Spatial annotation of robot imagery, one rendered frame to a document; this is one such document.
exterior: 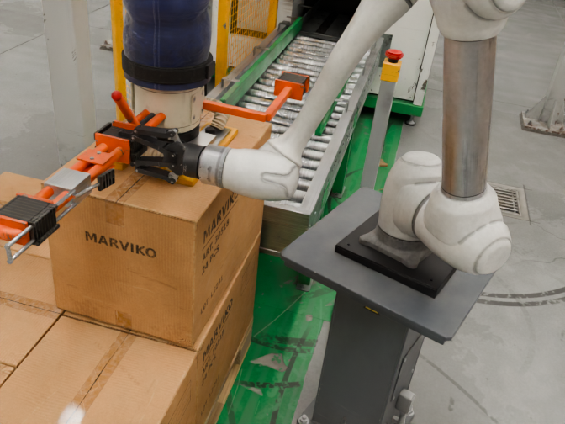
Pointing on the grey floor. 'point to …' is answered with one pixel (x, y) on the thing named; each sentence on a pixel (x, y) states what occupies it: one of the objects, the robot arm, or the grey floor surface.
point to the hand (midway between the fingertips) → (118, 145)
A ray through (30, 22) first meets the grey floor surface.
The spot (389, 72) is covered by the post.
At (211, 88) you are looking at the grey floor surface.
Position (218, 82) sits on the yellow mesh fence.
